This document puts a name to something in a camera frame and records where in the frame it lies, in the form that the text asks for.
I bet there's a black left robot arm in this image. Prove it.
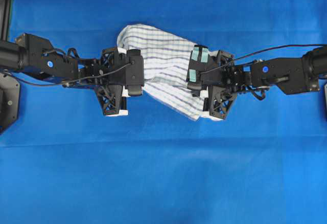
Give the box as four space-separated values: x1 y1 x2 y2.
1 34 132 117

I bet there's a blue table cloth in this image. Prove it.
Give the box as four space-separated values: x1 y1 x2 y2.
1 0 326 223

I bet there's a black camera cable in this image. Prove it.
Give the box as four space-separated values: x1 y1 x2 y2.
199 44 327 78
0 61 135 88

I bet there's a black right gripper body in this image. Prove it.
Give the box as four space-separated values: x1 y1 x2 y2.
210 62 251 93

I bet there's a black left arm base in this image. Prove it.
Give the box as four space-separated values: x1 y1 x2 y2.
1 73 20 134

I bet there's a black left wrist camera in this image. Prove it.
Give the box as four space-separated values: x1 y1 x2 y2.
109 49 145 96

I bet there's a black frame rail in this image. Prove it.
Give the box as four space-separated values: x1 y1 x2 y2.
1 0 13 40

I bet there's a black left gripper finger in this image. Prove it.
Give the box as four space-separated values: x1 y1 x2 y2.
101 47 127 64
96 85 128 117

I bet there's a black left camera cable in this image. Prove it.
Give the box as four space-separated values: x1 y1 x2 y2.
0 61 135 88

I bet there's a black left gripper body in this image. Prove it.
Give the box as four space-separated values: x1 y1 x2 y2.
78 54 127 89

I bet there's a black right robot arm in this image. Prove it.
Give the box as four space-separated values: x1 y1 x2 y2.
200 44 326 120

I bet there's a black right camera cable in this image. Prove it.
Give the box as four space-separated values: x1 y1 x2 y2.
199 44 327 78

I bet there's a black taped right wrist camera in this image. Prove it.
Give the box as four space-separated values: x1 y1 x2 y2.
186 44 218 97

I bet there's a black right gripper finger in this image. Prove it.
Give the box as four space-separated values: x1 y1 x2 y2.
200 86 237 121
208 50 234 68

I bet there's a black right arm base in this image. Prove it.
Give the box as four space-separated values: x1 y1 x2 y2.
323 83 327 117

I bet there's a white blue-striped towel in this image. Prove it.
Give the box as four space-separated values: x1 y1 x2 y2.
117 24 218 121

